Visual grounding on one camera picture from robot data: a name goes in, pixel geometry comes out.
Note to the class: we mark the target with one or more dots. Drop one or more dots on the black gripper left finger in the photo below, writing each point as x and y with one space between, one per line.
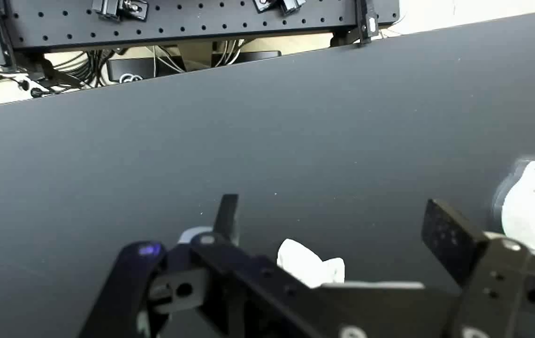
240 282

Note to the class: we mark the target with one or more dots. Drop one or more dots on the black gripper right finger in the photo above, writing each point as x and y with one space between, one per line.
503 282

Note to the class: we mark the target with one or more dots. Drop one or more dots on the white cloth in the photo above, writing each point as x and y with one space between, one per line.
304 263

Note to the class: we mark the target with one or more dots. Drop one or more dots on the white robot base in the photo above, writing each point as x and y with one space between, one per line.
531 203

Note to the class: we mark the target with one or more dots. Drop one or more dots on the black box with white logo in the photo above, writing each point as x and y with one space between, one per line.
129 70

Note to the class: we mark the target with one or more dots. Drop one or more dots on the black perforated board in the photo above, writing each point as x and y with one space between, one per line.
216 19

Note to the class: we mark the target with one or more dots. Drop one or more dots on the black clamp on board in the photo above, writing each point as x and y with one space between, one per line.
278 4
118 8

